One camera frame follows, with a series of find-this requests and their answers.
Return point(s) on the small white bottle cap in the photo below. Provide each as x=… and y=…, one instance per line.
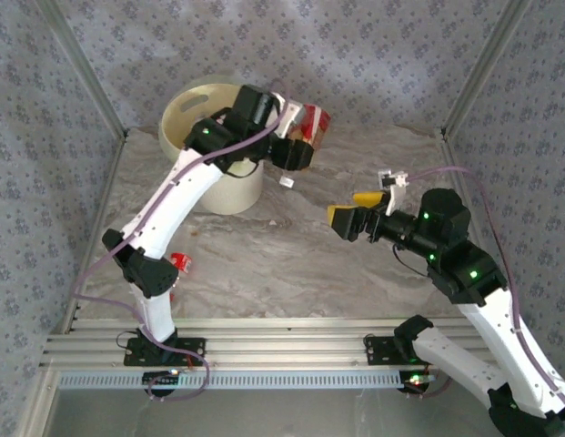
x=286, y=181

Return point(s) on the brown red bottle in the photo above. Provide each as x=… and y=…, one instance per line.
x=317, y=123

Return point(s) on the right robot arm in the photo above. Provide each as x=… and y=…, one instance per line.
x=500, y=332

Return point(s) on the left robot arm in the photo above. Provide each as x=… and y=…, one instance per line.
x=182, y=200

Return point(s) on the white ribbed plastic bin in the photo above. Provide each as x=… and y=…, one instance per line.
x=232, y=196

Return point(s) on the clear bottle red cola label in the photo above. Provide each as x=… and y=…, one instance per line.
x=182, y=262

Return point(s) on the right controller board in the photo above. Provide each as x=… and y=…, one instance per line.
x=414, y=380

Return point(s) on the controller board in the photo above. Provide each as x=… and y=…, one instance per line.
x=414, y=380
x=161, y=377

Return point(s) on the left controller board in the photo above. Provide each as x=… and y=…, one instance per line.
x=161, y=377

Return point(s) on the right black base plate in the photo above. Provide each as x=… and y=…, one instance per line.
x=377, y=350

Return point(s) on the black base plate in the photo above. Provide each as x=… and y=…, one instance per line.
x=377, y=350
x=191, y=348

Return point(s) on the aluminium mounting rail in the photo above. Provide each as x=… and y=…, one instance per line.
x=286, y=346

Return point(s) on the right aluminium frame post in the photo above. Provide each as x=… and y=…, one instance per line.
x=484, y=68

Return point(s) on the aluminium frame post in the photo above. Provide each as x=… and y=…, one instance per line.
x=84, y=68
x=484, y=68

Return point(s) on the left aluminium frame post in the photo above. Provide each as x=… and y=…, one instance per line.
x=84, y=68

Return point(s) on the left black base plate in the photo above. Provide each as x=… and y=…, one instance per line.
x=191, y=348

